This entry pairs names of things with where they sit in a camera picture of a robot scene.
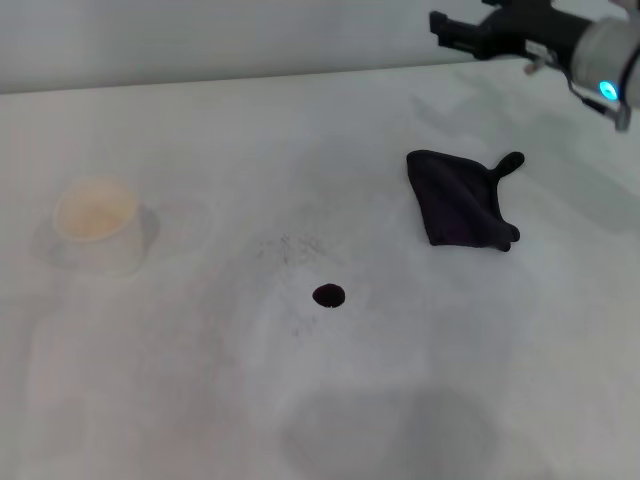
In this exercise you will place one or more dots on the black water stain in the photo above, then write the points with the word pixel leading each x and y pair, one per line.
pixel 329 295

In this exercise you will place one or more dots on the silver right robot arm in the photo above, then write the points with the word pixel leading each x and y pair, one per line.
pixel 612 50

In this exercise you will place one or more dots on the white paper cup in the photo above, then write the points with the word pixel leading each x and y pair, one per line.
pixel 97 220

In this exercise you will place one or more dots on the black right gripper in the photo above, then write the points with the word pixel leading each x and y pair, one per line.
pixel 520 27

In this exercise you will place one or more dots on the dark purple rag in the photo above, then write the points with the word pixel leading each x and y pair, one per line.
pixel 457 200

